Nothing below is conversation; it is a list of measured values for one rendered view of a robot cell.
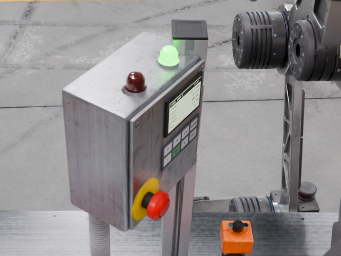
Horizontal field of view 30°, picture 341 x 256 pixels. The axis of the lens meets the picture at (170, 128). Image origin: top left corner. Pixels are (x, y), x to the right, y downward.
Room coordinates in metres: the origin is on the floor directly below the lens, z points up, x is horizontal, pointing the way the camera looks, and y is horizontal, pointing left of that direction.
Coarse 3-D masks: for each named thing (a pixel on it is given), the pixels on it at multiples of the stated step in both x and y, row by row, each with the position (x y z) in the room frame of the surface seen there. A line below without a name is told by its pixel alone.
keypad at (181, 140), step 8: (192, 120) 0.66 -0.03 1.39; (184, 128) 0.65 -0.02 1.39; (192, 128) 0.66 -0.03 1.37; (176, 136) 0.63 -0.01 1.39; (184, 136) 0.65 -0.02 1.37; (192, 136) 0.67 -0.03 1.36; (168, 144) 0.61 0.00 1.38; (176, 144) 0.63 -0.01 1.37; (184, 144) 0.65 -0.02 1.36; (168, 152) 0.61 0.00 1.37; (176, 152) 0.63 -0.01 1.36; (168, 160) 0.62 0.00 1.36
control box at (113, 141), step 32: (128, 64) 0.65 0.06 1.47; (192, 64) 0.67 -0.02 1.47; (64, 96) 0.59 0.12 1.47; (96, 96) 0.59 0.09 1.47; (128, 96) 0.59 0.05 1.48; (160, 96) 0.60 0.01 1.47; (64, 128) 0.60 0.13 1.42; (96, 128) 0.57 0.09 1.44; (128, 128) 0.55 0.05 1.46; (160, 128) 0.60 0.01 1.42; (96, 160) 0.57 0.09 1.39; (128, 160) 0.55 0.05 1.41; (160, 160) 0.60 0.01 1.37; (192, 160) 0.67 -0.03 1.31; (96, 192) 0.57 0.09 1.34; (128, 192) 0.55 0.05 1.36; (128, 224) 0.55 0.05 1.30
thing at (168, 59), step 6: (162, 48) 0.66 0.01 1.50; (168, 48) 0.66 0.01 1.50; (174, 48) 0.66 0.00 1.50; (162, 54) 0.65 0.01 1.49; (168, 54) 0.65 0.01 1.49; (174, 54) 0.65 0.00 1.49; (162, 60) 0.65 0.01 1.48; (168, 60) 0.65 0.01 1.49; (174, 60) 0.65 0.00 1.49; (162, 66) 0.65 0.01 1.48; (168, 66) 0.65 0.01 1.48; (174, 66) 0.65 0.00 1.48
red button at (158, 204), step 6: (150, 192) 0.58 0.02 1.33; (162, 192) 0.57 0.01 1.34; (144, 198) 0.57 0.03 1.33; (150, 198) 0.57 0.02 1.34; (156, 198) 0.56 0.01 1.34; (162, 198) 0.56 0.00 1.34; (168, 198) 0.57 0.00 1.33; (144, 204) 0.56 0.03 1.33; (150, 204) 0.55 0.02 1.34; (156, 204) 0.55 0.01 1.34; (162, 204) 0.56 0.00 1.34; (168, 204) 0.57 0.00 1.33; (150, 210) 0.55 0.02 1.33; (156, 210) 0.55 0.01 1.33; (162, 210) 0.55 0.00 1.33; (150, 216) 0.55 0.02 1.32; (156, 216) 0.55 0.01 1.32; (162, 216) 0.56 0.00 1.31
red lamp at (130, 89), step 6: (132, 72) 0.61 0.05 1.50; (138, 72) 0.61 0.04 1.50; (126, 78) 0.60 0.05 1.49; (132, 78) 0.59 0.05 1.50; (138, 78) 0.59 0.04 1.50; (144, 78) 0.60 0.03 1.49; (126, 84) 0.60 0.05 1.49; (132, 84) 0.59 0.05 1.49; (138, 84) 0.59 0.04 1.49; (144, 84) 0.60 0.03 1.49; (126, 90) 0.59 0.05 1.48; (132, 90) 0.59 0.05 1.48; (138, 90) 0.59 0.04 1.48; (144, 90) 0.59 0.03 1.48; (132, 96) 0.59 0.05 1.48; (138, 96) 0.59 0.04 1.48
